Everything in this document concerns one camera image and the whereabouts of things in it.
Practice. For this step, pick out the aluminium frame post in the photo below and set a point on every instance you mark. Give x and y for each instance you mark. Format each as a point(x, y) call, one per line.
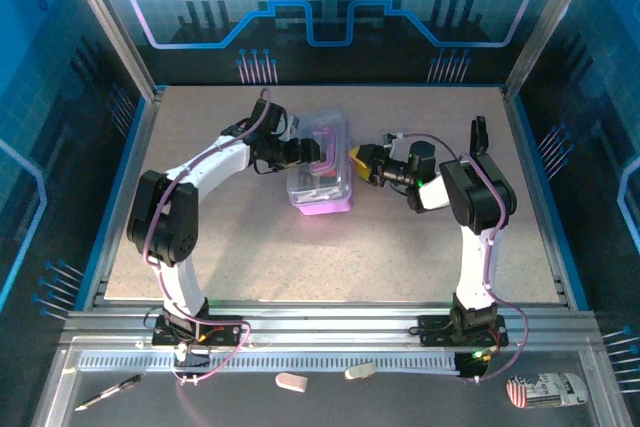
point(110, 22)
point(545, 22)

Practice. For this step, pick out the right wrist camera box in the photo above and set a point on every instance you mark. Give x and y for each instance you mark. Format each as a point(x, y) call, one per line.
point(395, 140)

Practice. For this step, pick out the aluminium mounting rail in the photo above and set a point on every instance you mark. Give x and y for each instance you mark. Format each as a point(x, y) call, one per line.
point(325, 319)

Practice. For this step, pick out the striped printed pouch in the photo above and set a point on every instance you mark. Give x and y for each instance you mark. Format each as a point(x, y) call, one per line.
point(545, 391)

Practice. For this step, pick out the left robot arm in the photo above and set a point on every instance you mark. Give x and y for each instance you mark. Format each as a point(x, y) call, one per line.
point(215, 162)

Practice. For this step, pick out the aluminium table side rail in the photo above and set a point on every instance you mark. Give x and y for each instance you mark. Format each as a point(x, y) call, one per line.
point(527, 172)
point(132, 162)

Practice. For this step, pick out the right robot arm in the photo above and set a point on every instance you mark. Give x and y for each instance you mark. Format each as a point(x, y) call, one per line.
point(477, 267)

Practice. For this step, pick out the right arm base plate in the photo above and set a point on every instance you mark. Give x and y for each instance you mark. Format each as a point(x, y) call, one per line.
point(435, 332)

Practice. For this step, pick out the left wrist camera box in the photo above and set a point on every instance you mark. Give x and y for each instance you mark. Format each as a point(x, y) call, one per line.
point(292, 123)

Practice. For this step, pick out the black pen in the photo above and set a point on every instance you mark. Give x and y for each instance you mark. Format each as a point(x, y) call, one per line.
point(115, 389)

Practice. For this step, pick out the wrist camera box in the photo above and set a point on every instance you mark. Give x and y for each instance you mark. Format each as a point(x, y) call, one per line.
point(395, 140)
point(292, 123)

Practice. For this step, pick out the pink eraser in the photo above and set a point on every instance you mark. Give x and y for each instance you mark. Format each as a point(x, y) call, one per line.
point(291, 382)

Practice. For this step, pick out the white eraser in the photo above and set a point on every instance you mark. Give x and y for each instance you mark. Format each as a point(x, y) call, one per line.
point(359, 371)

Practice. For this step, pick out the purple clear-lid tool box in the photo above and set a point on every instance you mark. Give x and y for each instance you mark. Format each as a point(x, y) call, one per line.
point(320, 197)

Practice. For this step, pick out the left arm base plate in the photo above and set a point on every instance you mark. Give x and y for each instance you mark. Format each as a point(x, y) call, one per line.
point(225, 334)

